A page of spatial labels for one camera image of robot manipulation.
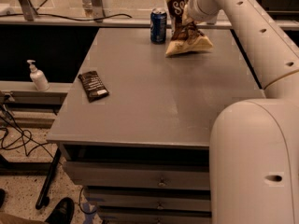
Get black metal stand leg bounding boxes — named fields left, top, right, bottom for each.
left=36, top=149, right=61, bottom=210

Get white pump soap bottle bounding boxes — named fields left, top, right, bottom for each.
left=27, top=60, right=50, bottom=91

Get black cable on ledge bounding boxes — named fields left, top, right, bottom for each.
left=0, top=12, right=134, bottom=22

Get blue pepsi can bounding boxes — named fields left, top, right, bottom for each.
left=150, top=7, right=167, bottom=44

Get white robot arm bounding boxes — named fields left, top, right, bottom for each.
left=183, top=0, right=299, bottom=224

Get dark brown snack bar packet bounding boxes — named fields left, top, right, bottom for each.
left=78, top=71, right=109, bottom=103

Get grey drawer cabinet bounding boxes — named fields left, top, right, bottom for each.
left=48, top=28, right=261, bottom=224

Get brown and cream chip bag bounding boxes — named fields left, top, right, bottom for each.
left=165, top=0, right=213, bottom=57

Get black shoe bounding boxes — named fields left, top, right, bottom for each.
left=45, top=197, right=75, bottom=224

